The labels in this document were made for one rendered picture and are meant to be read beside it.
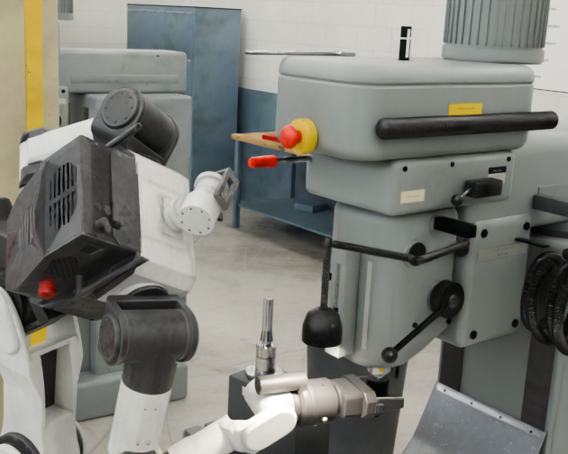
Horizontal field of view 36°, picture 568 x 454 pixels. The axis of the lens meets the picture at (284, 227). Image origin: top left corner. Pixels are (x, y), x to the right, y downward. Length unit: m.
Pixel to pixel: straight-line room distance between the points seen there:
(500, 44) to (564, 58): 4.78
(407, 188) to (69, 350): 0.81
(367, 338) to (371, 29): 6.28
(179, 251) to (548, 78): 5.19
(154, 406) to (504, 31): 0.94
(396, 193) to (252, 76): 7.68
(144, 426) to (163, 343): 0.16
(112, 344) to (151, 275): 0.15
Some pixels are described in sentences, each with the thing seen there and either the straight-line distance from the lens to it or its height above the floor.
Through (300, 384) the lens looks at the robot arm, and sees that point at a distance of 1.66.
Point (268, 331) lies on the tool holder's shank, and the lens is 2.00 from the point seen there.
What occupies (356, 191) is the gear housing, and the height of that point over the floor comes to 1.66.
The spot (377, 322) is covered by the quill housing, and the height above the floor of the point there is 1.42.
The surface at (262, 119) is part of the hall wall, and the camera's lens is 8.98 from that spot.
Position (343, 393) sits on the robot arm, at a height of 1.26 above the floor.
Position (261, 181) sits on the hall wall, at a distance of 9.06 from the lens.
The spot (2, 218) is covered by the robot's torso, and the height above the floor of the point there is 1.53.
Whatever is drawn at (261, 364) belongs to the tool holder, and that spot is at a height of 1.18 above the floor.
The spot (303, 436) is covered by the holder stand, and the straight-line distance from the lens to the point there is 1.97.
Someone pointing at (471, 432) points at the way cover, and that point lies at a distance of 2.10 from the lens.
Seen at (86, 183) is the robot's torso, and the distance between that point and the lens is 1.49.
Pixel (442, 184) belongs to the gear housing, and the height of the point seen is 1.68.
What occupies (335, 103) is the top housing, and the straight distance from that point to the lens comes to 1.43.
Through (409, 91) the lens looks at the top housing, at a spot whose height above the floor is 1.85.
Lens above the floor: 1.96
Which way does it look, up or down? 14 degrees down
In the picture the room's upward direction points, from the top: 3 degrees clockwise
